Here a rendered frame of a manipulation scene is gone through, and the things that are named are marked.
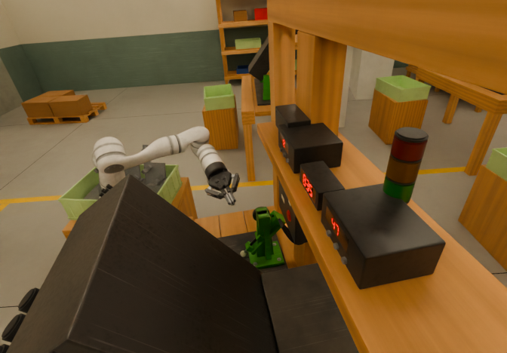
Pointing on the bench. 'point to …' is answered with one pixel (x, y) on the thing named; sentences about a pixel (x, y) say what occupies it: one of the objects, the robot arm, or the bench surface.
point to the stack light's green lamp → (398, 190)
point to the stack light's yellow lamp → (402, 172)
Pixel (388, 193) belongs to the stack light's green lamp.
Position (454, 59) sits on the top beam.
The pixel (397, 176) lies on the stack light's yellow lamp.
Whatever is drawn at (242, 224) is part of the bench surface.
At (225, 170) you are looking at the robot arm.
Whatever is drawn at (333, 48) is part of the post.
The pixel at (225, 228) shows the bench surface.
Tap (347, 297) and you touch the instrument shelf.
